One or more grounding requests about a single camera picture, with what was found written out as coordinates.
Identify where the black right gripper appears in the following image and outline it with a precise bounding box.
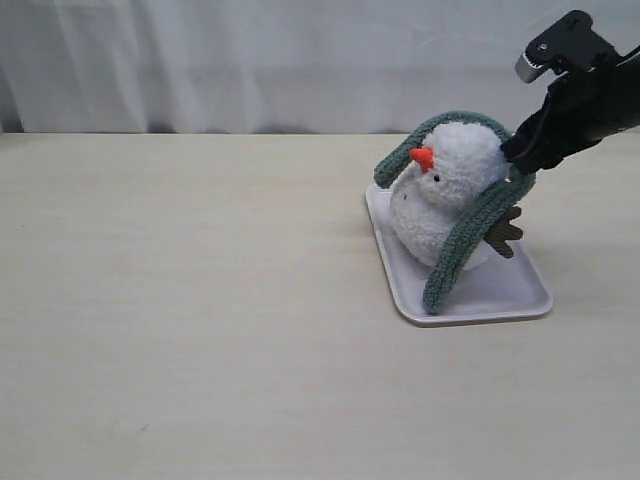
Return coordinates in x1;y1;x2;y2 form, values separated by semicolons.
502;49;639;179

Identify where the green knitted scarf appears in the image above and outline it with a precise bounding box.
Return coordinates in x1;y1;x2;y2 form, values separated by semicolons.
373;110;536;315

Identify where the white plush snowman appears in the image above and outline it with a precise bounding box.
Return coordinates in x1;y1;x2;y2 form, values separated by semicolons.
390;121;509;268

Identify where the white rectangular plastic tray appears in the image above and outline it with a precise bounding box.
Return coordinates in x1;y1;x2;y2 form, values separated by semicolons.
364;184;554;327

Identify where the white curtain backdrop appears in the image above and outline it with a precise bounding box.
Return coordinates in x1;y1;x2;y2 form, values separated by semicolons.
1;1;639;134

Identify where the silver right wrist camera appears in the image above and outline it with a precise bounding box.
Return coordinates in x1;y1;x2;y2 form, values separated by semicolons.
515;10;622;84

